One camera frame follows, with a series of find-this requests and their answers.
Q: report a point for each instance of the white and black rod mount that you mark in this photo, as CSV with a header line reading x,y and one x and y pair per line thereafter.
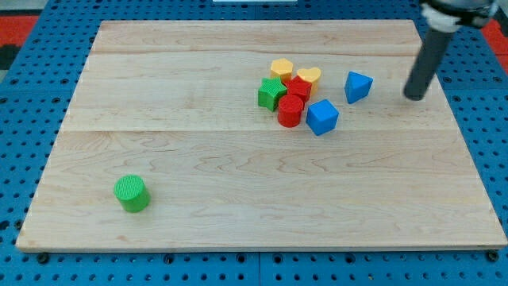
x,y
447,16

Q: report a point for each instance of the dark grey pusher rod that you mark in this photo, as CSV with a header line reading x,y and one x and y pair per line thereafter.
x,y
429,58

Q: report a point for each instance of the green cylinder block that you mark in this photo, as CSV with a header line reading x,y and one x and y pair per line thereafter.
x,y
131,193

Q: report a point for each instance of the blue triangle block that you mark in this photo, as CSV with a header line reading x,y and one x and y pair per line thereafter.
x,y
357,87

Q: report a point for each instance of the yellow heart block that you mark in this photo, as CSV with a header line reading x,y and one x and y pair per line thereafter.
x,y
312,76

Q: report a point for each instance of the blue cube block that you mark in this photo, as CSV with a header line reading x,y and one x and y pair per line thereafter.
x,y
322,117

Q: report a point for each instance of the yellow pentagon block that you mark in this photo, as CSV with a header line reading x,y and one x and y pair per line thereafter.
x,y
282,68

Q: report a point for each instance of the red cylinder block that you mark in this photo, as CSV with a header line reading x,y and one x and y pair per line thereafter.
x,y
290,111

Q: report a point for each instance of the green star block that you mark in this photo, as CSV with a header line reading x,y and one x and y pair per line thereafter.
x,y
270,92

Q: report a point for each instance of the wooden board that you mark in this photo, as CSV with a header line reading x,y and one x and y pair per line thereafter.
x,y
176,103

